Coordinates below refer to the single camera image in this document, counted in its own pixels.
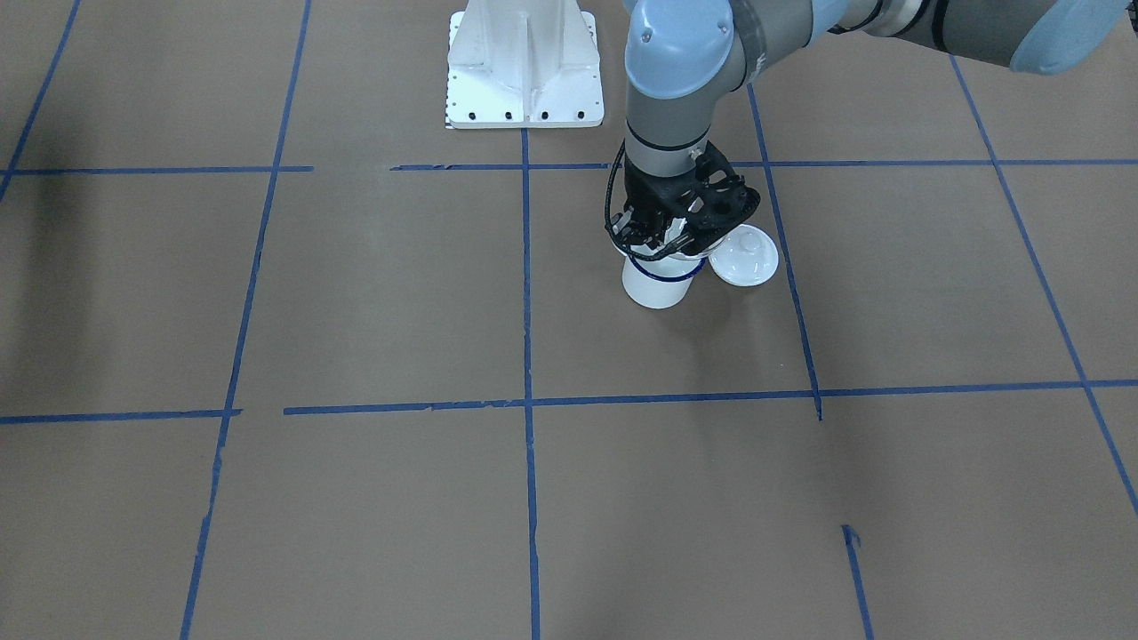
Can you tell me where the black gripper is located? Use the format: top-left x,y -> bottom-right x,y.
622,159 -> 698,260

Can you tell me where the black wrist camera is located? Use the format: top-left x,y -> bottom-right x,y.
678,142 -> 761,256

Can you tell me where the clear plastic funnel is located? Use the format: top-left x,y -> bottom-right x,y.
622,244 -> 709,284

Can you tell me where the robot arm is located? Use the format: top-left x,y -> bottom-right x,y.
605,1 -> 1133,263

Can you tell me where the white enamel mug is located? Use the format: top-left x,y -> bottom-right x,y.
621,255 -> 694,309

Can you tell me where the white camera stand base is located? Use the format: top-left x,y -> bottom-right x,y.
445,1 -> 605,130

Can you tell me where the white mug lid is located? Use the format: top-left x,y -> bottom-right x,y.
709,224 -> 781,287

